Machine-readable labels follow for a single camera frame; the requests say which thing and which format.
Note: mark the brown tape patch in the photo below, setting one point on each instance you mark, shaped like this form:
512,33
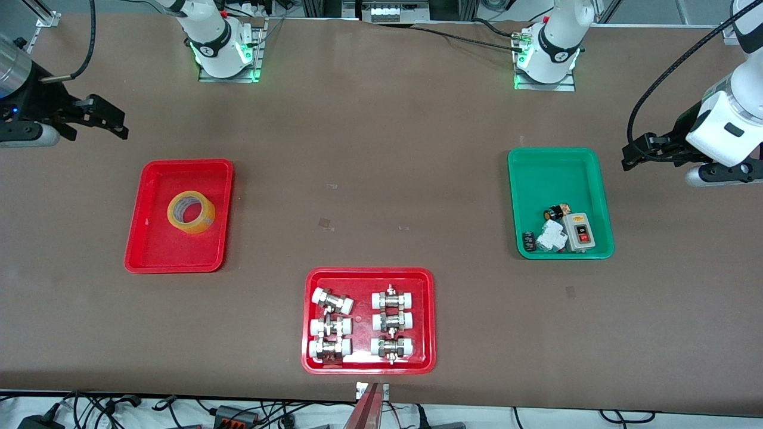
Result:
325,223

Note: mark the green plastic tray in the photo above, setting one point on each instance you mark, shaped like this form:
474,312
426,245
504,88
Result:
554,179

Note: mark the grey power strip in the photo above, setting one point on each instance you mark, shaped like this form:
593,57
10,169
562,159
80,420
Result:
390,12

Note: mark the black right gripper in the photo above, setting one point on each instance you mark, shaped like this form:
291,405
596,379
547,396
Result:
39,98

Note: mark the black orange connector box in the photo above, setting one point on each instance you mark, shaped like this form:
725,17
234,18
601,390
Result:
235,415

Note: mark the black power adapter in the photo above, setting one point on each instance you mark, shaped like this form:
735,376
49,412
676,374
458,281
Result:
42,423

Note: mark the grey switch box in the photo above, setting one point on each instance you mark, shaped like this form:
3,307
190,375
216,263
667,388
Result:
578,235

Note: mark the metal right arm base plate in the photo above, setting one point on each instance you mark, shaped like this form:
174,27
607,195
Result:
229,78

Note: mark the yellow tape roll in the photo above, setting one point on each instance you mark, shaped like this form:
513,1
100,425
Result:
194,226

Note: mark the red metal bar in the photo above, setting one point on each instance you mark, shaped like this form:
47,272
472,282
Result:
366,411

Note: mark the black orange push button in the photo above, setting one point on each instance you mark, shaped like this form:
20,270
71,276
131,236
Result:
557,213

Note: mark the metal white pipe fitting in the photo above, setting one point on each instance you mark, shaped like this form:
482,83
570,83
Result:
393,300
392,322
332,301
331,326
329,348
391,347

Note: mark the red plastic tray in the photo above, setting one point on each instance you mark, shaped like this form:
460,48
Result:
363,286
155,250

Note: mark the small silver plate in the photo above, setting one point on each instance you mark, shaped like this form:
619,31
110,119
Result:
384,390

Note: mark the small black component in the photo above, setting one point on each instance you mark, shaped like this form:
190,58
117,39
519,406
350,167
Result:
529,241

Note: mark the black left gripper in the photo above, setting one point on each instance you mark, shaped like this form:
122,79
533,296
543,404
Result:
680,134

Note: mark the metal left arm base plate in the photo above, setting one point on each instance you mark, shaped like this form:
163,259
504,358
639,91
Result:
566,86

